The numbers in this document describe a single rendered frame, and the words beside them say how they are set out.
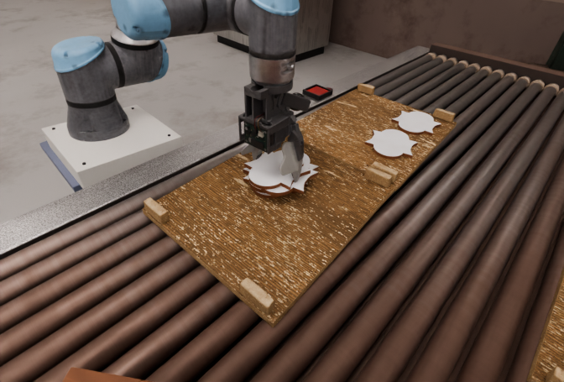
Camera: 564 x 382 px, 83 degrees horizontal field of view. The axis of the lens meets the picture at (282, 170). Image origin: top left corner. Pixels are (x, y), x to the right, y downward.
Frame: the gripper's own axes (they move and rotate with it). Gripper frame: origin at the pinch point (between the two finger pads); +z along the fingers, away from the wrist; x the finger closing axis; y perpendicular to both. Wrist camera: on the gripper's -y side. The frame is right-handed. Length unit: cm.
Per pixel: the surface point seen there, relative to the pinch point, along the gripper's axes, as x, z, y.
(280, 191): 4.8, 0.9, 4.9
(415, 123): 14.7, 3.9, -46.3
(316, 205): 10.4, 4.9, -0.2
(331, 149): 2.1, 4.9, -20.4
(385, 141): 11.8, 3.9, -31.4
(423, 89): 7, 7, -80
